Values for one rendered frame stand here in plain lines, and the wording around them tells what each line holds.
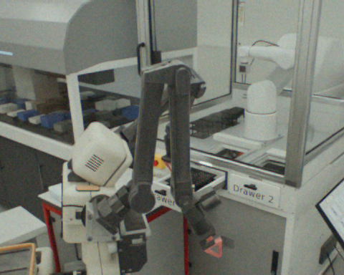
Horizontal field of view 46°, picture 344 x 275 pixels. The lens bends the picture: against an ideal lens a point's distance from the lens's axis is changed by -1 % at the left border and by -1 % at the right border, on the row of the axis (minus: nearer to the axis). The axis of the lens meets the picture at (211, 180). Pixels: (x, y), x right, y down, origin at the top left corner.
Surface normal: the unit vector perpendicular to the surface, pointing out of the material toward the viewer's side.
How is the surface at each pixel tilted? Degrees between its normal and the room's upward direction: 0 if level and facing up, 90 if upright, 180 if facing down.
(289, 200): 90
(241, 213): 90
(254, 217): 90
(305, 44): 90
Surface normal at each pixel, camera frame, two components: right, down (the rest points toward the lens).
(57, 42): -0.55, 0.00
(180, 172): 0.26, 0.29
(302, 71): -0.59, 0.34
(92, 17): 0.81, 0.26
